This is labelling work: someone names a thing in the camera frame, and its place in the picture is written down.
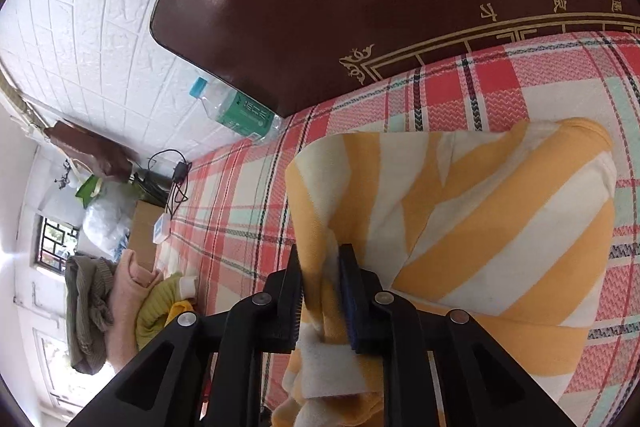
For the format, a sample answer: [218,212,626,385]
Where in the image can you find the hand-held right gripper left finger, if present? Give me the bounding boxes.
[65,244,303,427]

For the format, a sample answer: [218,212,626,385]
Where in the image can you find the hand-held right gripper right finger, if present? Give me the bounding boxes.
[339,244,573,427]

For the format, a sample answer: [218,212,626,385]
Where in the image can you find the yellow white striped sweater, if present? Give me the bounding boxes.
[270,117,617,427]

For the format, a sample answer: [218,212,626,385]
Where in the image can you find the red plaid blanket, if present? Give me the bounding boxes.
[155,29,640,427]

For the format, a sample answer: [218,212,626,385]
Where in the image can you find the mustard yellow garment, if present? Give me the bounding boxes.
[165,299,196,325]

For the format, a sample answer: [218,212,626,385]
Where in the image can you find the yellow green knitted garment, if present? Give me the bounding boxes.
[136,272,198,350]

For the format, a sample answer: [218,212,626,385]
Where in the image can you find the small white box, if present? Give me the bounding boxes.
[152,214,171,245]

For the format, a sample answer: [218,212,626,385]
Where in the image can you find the brown cardboard box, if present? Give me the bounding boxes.
[127,199,168,273]

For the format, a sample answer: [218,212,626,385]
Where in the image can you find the pale pink garment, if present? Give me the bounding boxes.
[107,248,163,368]

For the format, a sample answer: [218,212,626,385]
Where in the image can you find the green label water bottle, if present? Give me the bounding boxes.
[189,77,283,142]

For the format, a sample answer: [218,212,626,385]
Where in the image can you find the clear plastic bag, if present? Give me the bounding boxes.
[82,194,133,258]

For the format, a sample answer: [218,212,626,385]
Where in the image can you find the olive knitted garment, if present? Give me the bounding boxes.
[65,255,116,375]

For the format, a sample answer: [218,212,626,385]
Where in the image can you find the green packet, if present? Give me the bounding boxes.
[75,174,108,200]

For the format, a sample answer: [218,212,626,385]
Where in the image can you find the barred window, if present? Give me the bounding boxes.
[32,214,81,275]

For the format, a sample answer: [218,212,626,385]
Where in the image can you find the brown leather bag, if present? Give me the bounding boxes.
[45,121,133,182]

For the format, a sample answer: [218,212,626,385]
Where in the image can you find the black charger cable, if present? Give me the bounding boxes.
[147,149,193,220]

